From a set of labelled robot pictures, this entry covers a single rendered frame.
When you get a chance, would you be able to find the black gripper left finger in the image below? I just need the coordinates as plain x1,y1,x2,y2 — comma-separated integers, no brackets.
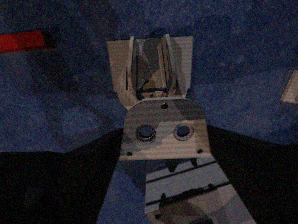
0,128,123,224

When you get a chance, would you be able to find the dark red bar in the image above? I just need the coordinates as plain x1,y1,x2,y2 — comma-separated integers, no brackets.
0,30,55,53

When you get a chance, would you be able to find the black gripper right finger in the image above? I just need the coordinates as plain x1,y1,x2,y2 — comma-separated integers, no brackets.
207,125,298,224

